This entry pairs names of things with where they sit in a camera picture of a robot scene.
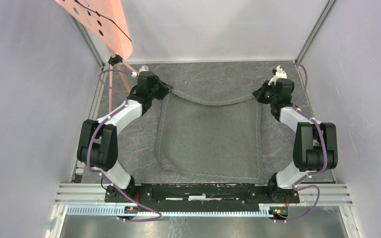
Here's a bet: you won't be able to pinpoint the grey cloth napkin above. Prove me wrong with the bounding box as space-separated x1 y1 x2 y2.
155 92 264 183

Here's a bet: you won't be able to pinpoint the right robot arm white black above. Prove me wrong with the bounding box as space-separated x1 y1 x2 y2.
253 78 338 202

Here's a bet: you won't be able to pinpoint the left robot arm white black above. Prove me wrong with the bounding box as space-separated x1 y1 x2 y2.
76 71 173 202

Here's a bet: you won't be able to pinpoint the pink music stand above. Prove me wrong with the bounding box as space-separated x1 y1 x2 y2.
56 0 136 111

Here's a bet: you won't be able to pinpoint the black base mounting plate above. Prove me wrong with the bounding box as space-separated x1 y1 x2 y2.
104 182 300 213

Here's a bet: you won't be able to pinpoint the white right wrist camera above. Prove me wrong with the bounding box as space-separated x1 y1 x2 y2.
268 65 287 86

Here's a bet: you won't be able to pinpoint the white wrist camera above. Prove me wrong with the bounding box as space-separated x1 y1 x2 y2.
131 65 149 77
268 65 287 86

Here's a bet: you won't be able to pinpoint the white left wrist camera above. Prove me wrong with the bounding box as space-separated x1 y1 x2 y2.
131 65 149 77

